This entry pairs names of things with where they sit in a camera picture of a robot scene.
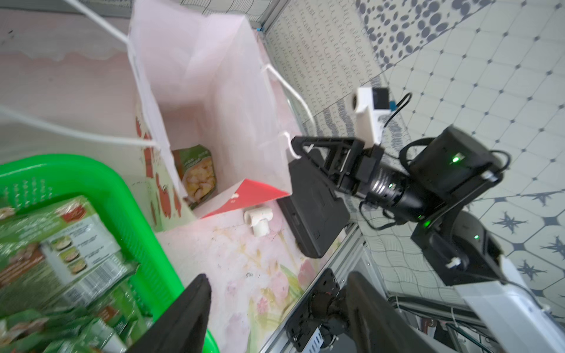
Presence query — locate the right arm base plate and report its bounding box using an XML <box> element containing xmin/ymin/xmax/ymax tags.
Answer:
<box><xmin>285</xmin><ymin>269</ymin><xmax>351</xmax><ymax>352</ymax></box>

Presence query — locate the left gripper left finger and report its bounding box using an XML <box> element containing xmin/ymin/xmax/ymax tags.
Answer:
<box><xmin>127</xmin><ymin>274</ymin><xmax>212</xmax><ymax>353</ymax></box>

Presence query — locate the black plastic case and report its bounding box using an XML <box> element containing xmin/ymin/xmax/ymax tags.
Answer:
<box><xmin>277</xmin><ymin>157</ymin><xmax>350</xmax><ymax>259</ymax></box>

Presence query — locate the white red paper bag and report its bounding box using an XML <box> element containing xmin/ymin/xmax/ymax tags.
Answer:
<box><xmin>0</xmin><ymin>0</ymin><xmax>316</xmax><ymax>232</ymax></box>

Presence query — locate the green dumpling packet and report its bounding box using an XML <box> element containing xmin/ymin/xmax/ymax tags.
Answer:
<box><xmin>172</xmin><ymin>145</ymin><xmax>217</xmax><ymax>209</ymax></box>

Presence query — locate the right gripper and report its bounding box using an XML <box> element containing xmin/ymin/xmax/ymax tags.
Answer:
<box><xmin>291</xmin><ymin>126</ymin><xmax>505</xmax><ymax>227</ymax></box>

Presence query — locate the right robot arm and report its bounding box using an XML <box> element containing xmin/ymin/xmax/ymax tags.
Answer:
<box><xmin>291</xmin><ymin>126</ymin><xmax>564</xmax><ymax>352</ymax></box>

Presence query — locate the white pipe fitting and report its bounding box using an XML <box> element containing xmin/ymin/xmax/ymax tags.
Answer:
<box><xmin>244</xmin><ymin>207</ymin><xmax>274</xmax><ymax>237</ymax></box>

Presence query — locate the green seaweed packet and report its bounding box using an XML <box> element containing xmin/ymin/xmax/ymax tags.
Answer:
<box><xmin>1</xmin><ymin>197</ymin><xmax>137</xmax><ymax>316</ymax></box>

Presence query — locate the green plastic basket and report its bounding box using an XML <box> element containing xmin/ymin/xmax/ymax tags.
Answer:
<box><xmin>0</xmin><ymin>153</ymin><xmax>220</xmax><ymax>353</ymax></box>

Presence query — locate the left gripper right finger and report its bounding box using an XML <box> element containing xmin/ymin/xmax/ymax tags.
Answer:
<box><xmin>346</xmin><ymin>272</ymin><xmax>446</xmax><ymax>352</ymax></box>

